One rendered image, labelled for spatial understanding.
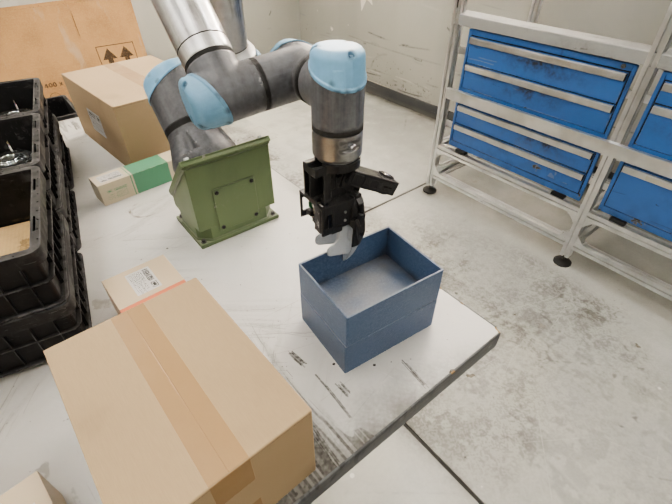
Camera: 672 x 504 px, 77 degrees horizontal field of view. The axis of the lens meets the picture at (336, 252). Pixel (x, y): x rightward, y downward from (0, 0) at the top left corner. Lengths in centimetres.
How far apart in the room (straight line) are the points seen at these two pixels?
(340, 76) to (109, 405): 49
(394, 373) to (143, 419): 40
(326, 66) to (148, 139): 88
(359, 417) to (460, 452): 83
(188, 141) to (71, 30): 286
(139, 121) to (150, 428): 97
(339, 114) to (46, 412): 64
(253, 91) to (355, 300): 38
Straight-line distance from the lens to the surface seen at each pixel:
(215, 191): 96
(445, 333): 82
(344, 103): 59
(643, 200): 202
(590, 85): 198
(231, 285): 91
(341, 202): 66
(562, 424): 167
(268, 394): 54
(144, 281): 86
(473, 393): 162
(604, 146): 196
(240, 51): 101
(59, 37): 378
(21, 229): 102
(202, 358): 59
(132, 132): 135
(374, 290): 77
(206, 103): 62
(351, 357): 72
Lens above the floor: 132
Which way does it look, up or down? 40 degrees down
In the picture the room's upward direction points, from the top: straight up
